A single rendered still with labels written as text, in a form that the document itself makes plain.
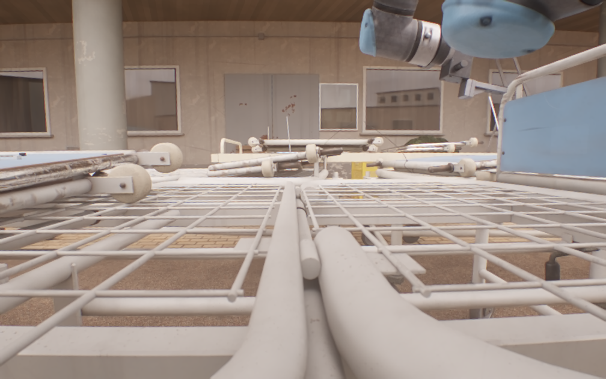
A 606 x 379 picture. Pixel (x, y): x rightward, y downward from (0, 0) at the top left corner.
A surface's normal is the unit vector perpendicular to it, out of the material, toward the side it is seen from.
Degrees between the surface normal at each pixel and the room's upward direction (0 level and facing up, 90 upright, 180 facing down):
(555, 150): 90
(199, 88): 90
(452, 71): 90
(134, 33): 90
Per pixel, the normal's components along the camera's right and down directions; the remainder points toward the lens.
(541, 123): -1.00, 0.01
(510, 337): 0.00, -0.99
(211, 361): 0.04, 0.11
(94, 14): 0.42, 0.09
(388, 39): -0.05, 0.67
